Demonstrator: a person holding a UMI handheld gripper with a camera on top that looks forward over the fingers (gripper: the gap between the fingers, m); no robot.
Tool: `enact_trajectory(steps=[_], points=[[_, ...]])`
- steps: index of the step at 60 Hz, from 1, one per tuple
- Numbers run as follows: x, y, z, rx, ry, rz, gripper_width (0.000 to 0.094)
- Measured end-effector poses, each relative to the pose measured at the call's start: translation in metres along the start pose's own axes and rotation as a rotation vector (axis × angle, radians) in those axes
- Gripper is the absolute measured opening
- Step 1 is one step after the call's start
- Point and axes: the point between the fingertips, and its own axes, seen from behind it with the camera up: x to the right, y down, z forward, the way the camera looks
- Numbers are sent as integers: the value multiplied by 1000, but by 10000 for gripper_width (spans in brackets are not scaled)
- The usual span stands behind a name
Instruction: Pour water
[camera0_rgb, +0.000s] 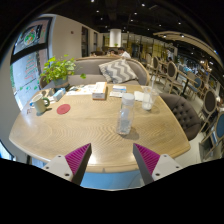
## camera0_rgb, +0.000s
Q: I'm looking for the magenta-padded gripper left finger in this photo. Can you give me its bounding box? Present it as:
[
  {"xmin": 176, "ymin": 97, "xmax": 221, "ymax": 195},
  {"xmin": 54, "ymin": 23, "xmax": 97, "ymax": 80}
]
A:
[{"xmin": 41, "ymin": 142, "xmax": 93, "ymax": 186}]

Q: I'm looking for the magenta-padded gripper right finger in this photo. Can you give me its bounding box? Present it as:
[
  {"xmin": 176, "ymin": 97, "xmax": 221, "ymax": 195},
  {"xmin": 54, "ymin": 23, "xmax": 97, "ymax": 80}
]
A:
[{"xmin": 132, "ymin": 143, "xmax": 184, "ymax": 186}]

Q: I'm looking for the clear plastic bottle white cap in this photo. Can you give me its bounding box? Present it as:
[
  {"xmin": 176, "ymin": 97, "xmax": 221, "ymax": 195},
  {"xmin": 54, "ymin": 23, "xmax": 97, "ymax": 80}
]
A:
[{"xmin": 115, "ymin": 92, "xmax": 136, "ymax": 136}]

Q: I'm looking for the flat round red coaster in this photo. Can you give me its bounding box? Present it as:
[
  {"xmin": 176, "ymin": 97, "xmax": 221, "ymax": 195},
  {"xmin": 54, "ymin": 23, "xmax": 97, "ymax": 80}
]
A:
[{"xmin": 56, "ymin": 103, "xmax": 72, "ymax": 116}]

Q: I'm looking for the dark tufted chair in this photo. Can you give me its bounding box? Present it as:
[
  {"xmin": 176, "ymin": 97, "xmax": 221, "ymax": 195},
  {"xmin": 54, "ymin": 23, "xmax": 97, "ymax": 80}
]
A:
[{"xmin": 159, "ymin": 92, "xmax": 203, "ymax": 142}]

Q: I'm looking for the white paper napkin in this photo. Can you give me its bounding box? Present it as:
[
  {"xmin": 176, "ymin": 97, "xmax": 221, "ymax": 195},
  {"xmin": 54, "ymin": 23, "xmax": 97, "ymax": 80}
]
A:
[{"xmin": 133, "ymin": 90, "xmax": 145, "ymax": 102}]

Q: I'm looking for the light blue white carton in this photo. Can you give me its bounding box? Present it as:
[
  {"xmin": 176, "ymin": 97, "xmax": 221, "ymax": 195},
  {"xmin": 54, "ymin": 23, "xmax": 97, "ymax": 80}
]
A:
[{"xmin": 52, "ymin": 87, "xmax": 67, "ymax": 102}]

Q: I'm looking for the white printed leaflet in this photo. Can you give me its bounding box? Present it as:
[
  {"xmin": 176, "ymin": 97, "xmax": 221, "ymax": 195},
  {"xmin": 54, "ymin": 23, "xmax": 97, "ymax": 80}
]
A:
[{"xmin": 66, "ymin": 84, "xmax": 98, "ymax": 97}]

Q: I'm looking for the white carton orange print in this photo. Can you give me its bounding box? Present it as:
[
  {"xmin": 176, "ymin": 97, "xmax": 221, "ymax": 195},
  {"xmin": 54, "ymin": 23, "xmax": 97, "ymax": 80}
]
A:
[{"xmin": 91, "ymin": 81, "xmax": 108, "ymax": 101}]

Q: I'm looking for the small blue white packet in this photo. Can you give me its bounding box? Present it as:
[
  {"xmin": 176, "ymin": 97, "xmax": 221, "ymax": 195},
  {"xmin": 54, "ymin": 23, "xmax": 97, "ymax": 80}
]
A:
[{"xmin": 112, "ymin": 85, "xmax": 128, "ymax": 93}]

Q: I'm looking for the green potted plant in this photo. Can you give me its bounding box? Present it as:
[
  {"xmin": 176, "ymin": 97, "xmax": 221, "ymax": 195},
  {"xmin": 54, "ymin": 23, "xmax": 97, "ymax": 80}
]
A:
[{"xmin": 39, "ymin": 54, "xmax": 87, "ymax": 90}]

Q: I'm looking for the group of wooden dining chairs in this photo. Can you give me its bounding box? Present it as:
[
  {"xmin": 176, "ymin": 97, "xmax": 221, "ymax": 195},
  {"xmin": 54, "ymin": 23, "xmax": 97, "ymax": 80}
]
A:
[{"xmin": 146, "ymin": 54, "xmax": 224, "ymax": 161}]

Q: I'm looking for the grey white chevron pillow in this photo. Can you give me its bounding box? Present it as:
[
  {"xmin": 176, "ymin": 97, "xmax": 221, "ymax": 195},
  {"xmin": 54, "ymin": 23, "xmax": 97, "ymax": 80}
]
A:
[{"xmin": 98, "ymin": 58, "xmax": 139, "ymax": 84}]

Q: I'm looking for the grey curved sofa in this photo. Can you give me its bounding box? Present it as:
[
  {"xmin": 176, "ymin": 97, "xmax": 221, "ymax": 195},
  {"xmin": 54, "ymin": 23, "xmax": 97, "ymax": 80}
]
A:
[{"xmin": 66, "ymin": 55, "xmax": 151, "ymax": 87}]

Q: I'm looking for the window with painted decals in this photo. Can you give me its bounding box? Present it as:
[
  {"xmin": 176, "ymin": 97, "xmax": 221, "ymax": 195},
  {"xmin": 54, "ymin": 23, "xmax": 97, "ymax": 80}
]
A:
[{"xmin": 9, "ymin": 16, "xmax": 54, "ymax": 108}]

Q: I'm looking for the person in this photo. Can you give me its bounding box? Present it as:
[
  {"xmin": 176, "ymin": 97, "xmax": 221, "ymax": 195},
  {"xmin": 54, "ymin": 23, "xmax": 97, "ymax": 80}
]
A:
[{"xmin": 117, "ymin": 46, "xmax": 132, "ymax": 60}]

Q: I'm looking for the white round column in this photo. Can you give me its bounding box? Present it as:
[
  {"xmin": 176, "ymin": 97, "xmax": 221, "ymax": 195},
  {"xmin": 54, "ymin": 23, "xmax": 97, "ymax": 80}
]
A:
[{"xmin": 108, "ymin": 28, "xmax": 123, "ymax": 48}]

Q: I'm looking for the group of ceiling lights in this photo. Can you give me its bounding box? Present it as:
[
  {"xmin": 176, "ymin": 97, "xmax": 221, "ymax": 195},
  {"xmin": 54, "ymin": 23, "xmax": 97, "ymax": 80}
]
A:
[{"xmin": 89, "ymin": 0, "xmax": 214, "ymax": 38}]

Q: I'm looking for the white mug green handle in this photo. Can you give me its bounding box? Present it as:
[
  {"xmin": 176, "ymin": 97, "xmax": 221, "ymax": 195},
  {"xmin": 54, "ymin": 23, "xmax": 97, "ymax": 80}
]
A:
[{"xmin": 31, "ymin": 93, "xmax": 51, "ymax": 115}]

